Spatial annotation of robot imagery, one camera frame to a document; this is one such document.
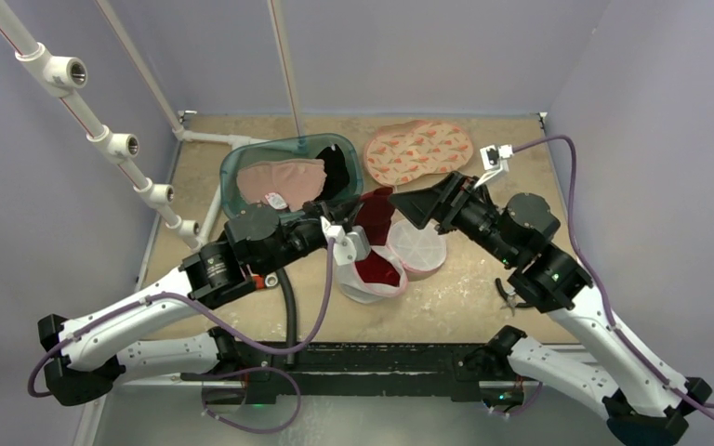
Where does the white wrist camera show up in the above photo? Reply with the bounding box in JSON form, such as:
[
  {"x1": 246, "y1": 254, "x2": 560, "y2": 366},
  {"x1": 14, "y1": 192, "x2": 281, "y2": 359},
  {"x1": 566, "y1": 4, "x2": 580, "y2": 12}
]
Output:
[
  {"x1": 474, "y1": 144, "x2": 513, "y2": 189},
  {"x1": 320, "y1": 216, "x2": 372, "y2": 266}
]

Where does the round pink white laundry bag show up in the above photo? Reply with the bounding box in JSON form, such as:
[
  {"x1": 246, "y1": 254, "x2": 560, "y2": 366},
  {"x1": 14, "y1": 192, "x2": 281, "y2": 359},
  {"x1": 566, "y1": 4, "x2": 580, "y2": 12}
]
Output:
[{"x1": 335, "y1": 220, "x2": 447, "y2": 304}]

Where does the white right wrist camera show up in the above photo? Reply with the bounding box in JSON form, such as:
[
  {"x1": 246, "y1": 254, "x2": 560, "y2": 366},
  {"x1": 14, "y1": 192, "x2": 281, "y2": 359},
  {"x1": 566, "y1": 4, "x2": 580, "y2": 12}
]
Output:
[{"x1": 474, "y1": 144, "x2": 513, "y2": 189}]

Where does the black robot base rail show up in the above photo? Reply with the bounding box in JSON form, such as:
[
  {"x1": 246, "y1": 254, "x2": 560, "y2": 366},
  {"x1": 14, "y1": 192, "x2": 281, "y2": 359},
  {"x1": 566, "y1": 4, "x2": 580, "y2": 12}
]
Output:
[{"x1": 181, "y1": 342, "x2": 536, "y2": 409}]

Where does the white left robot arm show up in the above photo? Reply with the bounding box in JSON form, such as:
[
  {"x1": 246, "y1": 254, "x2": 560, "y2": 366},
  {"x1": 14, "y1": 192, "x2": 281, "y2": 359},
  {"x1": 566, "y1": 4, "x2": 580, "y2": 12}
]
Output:
[{"x1": 27, "y1": 197, "x2": 368, "y2": 406}]

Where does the dark red garment in bag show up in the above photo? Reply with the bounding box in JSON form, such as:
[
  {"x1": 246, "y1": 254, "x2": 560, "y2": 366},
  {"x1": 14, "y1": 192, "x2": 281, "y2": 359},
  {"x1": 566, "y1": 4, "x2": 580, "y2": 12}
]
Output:
[{"x1": 354, "y1": 247, "x2": 401, "y2": 287}]

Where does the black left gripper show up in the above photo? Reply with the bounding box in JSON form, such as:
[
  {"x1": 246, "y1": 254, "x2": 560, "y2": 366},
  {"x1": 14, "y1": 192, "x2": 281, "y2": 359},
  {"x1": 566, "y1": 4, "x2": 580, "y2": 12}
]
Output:
[{"x1": 257, "y1": 195, "x2": 364, "y2": 277}]

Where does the red handled adjustable wrench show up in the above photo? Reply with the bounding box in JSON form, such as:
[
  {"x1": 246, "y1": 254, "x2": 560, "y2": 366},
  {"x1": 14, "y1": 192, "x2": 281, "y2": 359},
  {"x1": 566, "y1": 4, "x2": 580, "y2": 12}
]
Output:
[{"x1": 252, "y1": 273, "x2": 279, "y2": 290}]

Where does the pink bra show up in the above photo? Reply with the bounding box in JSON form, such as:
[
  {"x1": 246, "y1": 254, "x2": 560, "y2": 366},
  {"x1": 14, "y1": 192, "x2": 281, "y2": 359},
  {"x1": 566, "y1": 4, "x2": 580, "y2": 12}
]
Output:
[{"x1": 236, "y1": 159, "x2": 327, "y2": 212}]

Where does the black corrugated hose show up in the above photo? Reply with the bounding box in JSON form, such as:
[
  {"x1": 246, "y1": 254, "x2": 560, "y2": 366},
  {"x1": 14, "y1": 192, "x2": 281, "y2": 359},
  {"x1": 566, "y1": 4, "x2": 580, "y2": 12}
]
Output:
[{"x1": 275, "y1": 268, "x2": 299, "y2": 367}]

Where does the black bra in basin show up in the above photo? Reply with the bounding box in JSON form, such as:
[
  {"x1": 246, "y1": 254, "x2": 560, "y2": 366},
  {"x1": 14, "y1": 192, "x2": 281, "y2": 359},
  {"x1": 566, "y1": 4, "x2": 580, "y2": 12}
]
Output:
[{"x1": 316, "y1": 145, "x2": 350, "y2": 201}]

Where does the white PVC pipe rack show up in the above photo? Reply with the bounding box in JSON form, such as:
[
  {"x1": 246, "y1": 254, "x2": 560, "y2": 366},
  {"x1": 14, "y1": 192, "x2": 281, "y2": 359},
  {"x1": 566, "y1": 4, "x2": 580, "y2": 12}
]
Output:
[{"x1": 0, "y1": 0, "x2": 309, "y2": 258}]

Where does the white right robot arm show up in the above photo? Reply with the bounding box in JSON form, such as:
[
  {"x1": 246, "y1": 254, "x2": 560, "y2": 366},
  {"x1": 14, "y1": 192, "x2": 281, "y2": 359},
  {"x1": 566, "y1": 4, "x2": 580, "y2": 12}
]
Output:
[{"x1": 390, "y1": 173, "x2": 712, "y2": 445}]

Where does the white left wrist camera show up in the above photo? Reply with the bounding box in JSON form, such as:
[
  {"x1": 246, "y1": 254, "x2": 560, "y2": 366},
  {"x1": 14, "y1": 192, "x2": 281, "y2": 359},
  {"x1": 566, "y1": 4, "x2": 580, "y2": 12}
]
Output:
[{"x1": 320, "y1": 216, "x2": 372, "y2": 266}]

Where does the dark red bra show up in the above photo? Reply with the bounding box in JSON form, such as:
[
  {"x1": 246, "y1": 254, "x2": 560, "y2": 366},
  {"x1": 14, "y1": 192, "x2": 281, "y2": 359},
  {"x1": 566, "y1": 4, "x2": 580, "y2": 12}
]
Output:
[{"x1": 354, "y1": 187, "x2": 395, "y2": 246}]

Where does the teal plastic basin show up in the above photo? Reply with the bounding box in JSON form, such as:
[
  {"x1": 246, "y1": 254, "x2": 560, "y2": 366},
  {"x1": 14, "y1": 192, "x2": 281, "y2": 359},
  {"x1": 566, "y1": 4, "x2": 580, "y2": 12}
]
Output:
[{"x1": 220, "y1": 133, "x2": 364, "y2": 221}]

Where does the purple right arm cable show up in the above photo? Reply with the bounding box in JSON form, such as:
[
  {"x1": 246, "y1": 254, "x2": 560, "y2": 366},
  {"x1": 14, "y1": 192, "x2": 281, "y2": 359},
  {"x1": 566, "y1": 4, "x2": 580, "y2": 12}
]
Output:
[{"x1": 511, "y1": 135, "x2": 714, "y2": 423}]

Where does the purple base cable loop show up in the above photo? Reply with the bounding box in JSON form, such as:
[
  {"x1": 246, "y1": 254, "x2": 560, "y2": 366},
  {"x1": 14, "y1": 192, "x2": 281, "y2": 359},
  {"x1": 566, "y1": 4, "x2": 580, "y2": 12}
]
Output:
[{"x1": 200, "y1": 366, "x2": 303, "y2": 436}]

